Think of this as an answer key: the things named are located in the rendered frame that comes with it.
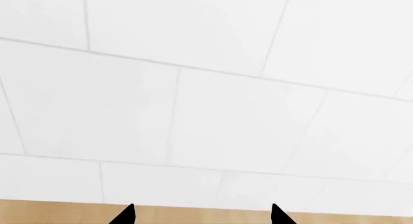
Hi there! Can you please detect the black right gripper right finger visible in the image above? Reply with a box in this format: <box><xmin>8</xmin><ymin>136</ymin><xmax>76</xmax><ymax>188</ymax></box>
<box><xmin>271</xmin><ymin>203</ymin><xmax>297</xmax><ymax>224</ymax></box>

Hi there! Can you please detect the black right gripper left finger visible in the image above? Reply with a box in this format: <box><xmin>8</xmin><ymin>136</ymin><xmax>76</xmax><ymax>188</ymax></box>
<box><xmin>108</xmin><ymin>203</ymin><xmax>136</xmax><ymax>224</ymax></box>

